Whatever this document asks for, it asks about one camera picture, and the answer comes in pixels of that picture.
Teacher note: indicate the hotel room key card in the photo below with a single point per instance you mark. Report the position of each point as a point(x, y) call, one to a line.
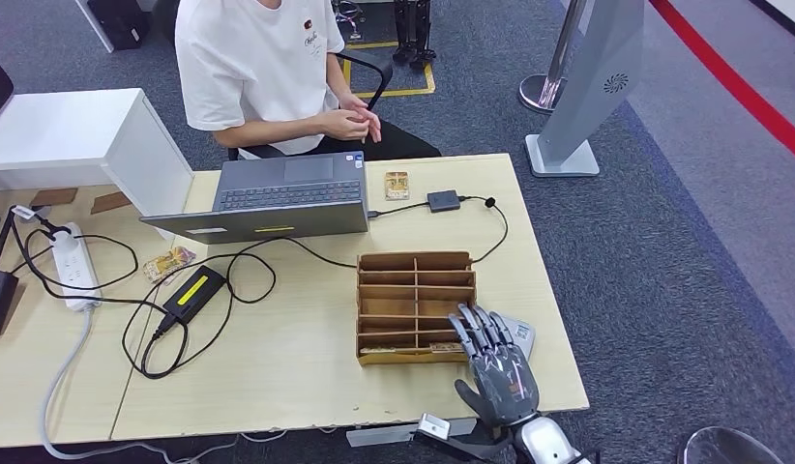
point(378, 350)

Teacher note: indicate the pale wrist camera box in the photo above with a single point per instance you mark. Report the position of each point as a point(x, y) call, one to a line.
point(434, 426)

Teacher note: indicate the silver kiosk stand white base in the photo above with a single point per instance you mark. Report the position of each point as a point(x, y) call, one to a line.
point(590, 83)

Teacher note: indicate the person's right hand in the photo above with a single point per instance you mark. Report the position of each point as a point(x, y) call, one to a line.
point(346, 125)

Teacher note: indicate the round grey metal base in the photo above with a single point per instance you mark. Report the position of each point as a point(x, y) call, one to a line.
point(730, 448)

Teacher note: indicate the person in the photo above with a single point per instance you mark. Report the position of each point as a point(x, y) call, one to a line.
point(256, 70)

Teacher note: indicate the person's left hand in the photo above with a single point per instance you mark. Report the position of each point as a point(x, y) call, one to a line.
point(367, 115)

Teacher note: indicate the grey white card reader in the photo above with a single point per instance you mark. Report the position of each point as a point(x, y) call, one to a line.
point(520, 333)

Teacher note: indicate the chrome stanchion post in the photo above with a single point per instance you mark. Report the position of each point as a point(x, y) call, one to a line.
point(545, 89)

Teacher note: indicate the gold room key card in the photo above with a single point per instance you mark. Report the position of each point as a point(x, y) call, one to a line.
point(443, 348)

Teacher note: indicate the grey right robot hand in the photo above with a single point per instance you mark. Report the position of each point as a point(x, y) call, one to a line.
point(503, 384)

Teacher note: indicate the grey laptop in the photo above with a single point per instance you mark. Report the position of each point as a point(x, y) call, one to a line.
point(285, 221)

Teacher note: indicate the brown cardboard piece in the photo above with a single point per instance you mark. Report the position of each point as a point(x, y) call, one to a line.
point(54, 196)
point(110, 202)

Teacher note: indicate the white bracket under desk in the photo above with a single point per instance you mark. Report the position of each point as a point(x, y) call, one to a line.
point(378, 435)

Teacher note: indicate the black office chair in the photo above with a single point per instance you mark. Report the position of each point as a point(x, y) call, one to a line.
point(375, 64)

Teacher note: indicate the white power strip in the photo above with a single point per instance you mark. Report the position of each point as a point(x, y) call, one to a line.
point(76, 272)

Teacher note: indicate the black computer tower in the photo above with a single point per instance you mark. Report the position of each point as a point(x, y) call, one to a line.
point(119, 24)

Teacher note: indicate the person's right forearm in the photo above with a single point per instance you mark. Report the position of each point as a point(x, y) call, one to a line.
point(269, 133)

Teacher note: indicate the white plug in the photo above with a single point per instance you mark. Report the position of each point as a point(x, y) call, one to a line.
point(64, 241)

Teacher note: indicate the white table leg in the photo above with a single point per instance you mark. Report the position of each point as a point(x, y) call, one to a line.
point(93, 27)

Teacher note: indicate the small black adapter box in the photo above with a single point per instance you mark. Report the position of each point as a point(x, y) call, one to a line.
point(443, 201)

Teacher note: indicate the black power brick yellow label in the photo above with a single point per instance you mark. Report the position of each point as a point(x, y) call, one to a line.
point(192, 294)

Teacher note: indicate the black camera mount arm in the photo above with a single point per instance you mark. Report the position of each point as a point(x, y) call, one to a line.
point(474, 445)

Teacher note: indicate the yellow patterned card packet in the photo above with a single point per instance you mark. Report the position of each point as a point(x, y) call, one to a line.
point(169, 264)

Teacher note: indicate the ID card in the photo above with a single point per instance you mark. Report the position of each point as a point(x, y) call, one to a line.
point(396, 186)

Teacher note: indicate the wooden card organizer box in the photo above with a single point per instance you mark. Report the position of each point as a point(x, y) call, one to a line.
point(397, 301)

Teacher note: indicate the black standing robot legs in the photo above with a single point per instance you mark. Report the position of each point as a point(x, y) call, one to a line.
point(413, 38)

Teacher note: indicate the chrome chair base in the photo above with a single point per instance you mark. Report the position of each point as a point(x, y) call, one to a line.
point(348, 19)

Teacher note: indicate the person's left forearm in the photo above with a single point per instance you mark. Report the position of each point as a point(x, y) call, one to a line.
point(338, 80)

